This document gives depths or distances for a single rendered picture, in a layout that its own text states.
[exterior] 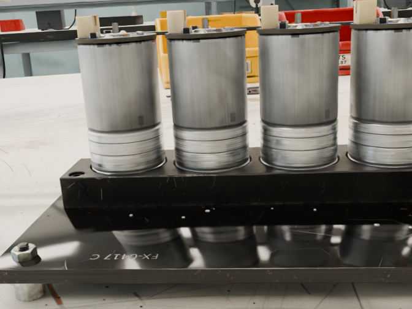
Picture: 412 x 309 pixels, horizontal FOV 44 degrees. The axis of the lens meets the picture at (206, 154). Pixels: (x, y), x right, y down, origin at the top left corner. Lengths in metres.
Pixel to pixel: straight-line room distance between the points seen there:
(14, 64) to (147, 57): 4.57
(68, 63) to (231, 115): 4.49
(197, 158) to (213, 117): 0.01
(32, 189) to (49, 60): 4.44
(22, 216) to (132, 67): 0.07
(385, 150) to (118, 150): 0.08
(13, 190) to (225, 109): 0.11
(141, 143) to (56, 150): 0.13
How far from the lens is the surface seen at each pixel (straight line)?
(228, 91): 0.15
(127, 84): 0.15
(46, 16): 2.60
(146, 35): 0.16
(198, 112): 0.15
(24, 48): 2.58
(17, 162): 0.27
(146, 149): 0.16
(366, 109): 0.16
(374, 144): 0.16
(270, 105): 0.15
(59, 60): 4.65
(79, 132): 0.32
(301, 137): 0.15
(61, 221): 0.16
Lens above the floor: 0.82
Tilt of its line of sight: 16 degrees down
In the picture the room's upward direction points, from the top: 3 degrees counter-clockwise
